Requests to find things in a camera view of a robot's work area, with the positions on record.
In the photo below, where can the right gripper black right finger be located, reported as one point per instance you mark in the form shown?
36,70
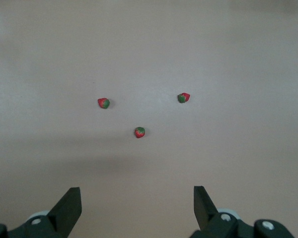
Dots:
206,215

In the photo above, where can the red toy strawberry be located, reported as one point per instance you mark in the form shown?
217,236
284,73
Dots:
139,132
184,97
103,103

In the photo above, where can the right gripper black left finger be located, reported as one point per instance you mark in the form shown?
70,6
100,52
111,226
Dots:
64,213

